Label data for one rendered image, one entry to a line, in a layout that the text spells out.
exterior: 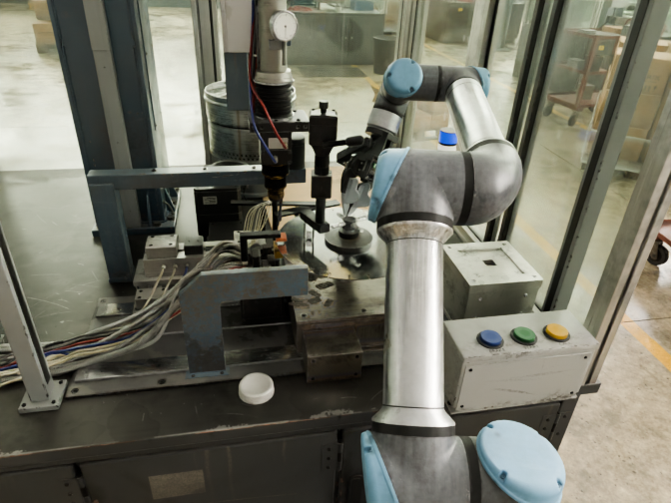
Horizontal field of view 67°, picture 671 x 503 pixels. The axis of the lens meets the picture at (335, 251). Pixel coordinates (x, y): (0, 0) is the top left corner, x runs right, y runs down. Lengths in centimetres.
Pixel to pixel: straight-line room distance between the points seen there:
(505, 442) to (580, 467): 138
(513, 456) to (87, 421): 76
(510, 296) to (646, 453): 118
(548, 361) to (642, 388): 149
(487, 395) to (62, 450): 79
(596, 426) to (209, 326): 164
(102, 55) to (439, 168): 100
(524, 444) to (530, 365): 33
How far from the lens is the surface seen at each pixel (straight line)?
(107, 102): 154
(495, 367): 103
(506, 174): 81
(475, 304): 121
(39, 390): 114
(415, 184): 76
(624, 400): 245
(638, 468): 222
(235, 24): 104
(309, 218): 113
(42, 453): 110
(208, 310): 103
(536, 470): 75
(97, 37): 150
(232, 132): 172
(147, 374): 115
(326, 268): 107
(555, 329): 109
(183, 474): 116
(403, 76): 111
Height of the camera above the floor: 153
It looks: 31 degrees down
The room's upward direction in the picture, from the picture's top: 3 degrees clockwise
